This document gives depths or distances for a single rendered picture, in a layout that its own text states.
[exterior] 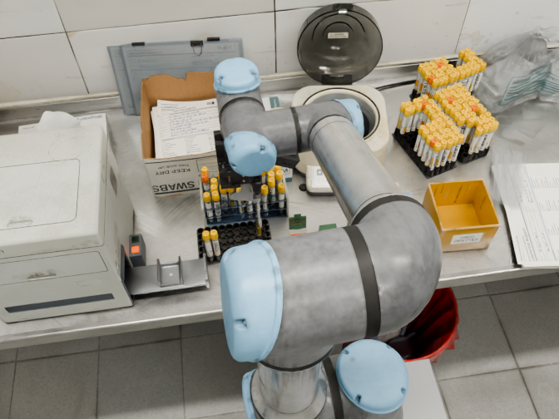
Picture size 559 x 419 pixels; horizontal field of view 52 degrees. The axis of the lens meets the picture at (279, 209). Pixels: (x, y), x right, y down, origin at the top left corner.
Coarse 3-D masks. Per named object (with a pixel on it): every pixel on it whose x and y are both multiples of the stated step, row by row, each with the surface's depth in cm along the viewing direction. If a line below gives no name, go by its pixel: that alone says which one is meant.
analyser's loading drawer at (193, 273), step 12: (156, 264) 129; (168, 264) 128; (180, 264) 125; (192, 264) 129; (204, 264) 126; (132, 276) 127; (144, 276) 127; (156, 276) 127; (168, 276) 127; (180, 276) 124; (192, 276) 127; (204, 276) 127; (132, 288) 125; (144, 288) 125; (156, 288) 125; (168, 288) 125
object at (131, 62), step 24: (120, 48) 147; (144, 48) 147; (168, 48) 148; (192, 48) 148; (216, 48) 148; (240, 48) 149; (120, 72) 153; (144, 72) 152; (168, 72) 153; (120, 96) 158
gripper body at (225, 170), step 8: (216, 136) 106; (216, 144) 105; (216, 152) 109; (224, 152) 106; (224, 160) 110; (224, 168) 110; (224, 176) 110; (232, 176) 111; (240, 176) 111; (248, 176) 111; (224, 184) 113; (232, 184) 112; (240, 184) 113
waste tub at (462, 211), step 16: (432, 192) 132; (448, 192) 137; (464, 192) 138; (480, 192) 136; (432, 208) 132; (448, 208) 141; (464, 208) 141; (480, 208) 137; (448, 224) 138; (464, 224) 138; (480, 224) 138; (496, 224) 127; (448, 240) 130; (464, 240) 131; (480, 240) 132
